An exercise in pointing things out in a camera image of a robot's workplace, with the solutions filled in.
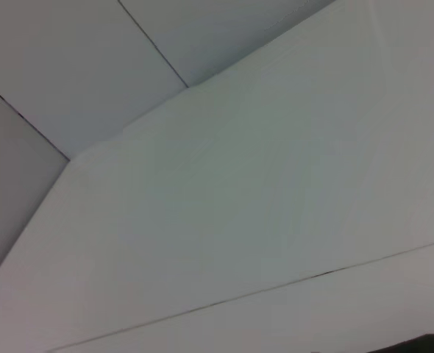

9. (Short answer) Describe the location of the dark green t-shirt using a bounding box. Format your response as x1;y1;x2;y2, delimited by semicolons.
367;332;434;353

